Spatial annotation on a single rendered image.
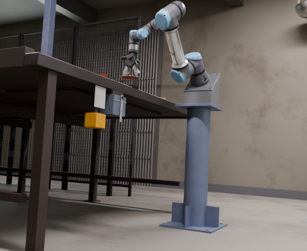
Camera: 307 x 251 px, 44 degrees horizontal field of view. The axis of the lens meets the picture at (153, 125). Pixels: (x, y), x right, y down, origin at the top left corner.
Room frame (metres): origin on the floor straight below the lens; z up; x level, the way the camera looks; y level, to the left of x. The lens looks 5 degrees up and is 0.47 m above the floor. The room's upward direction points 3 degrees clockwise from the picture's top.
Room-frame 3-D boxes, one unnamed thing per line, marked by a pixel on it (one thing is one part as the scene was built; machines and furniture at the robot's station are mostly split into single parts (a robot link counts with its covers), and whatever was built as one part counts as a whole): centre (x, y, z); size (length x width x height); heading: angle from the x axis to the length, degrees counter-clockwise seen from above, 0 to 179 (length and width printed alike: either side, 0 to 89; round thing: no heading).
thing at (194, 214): (2.75, -0.33, 0.44); 0.38 x 0.38 x 0.87; 63
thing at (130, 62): (2.76, 0.18, 1.20); 0.09 x 0.08 x 0.12; 148
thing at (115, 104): (2.24, 0.24, 0.77); 0.14 x 0.11 x 0.18; 153
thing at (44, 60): (2.58, 0.08, 0.89); 2.08 x 0.09 x 0.06; 153
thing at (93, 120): (2.08, 0.32, 0.74); 0.09 x 0.08 x 0.24; 153
